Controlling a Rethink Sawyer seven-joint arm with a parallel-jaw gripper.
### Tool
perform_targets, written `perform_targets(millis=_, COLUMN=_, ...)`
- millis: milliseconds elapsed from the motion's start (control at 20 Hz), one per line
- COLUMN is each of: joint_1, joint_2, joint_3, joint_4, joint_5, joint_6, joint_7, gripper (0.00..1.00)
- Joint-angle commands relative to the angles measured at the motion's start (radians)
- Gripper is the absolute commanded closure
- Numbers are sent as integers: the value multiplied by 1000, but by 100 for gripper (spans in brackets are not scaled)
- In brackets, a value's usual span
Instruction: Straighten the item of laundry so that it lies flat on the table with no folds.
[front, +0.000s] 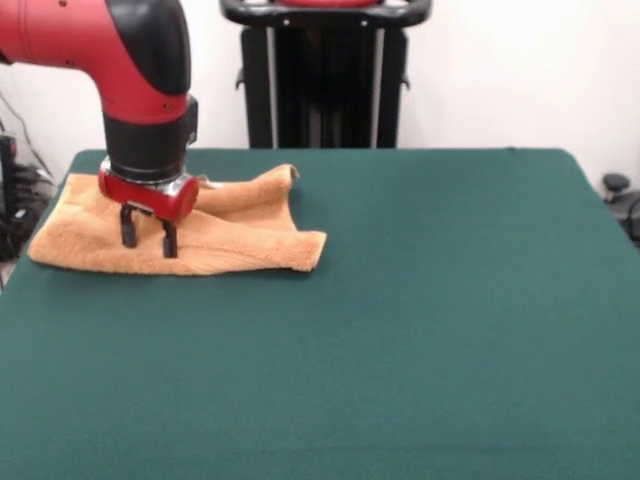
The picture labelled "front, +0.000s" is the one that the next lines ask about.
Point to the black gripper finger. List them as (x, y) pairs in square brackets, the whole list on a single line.
[(170, 240), (128, 227)]

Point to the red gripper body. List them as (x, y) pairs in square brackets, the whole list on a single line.
[(150, 197)]

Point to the tan terry towel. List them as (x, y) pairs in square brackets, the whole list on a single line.
[(240, 240)]

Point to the red robot base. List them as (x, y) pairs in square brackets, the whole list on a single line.
[(325, 2)]

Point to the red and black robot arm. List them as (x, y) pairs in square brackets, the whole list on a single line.
[(125, 75)]

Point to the black power strip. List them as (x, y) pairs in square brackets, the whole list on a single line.
[(30, 187)]

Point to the black chair caster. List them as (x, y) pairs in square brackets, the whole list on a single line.
[(616, 182)]

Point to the black chair base leg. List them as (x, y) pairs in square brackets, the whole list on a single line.
[(631, 210)]

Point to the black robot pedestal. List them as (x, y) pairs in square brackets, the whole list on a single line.
[(325, 75)]

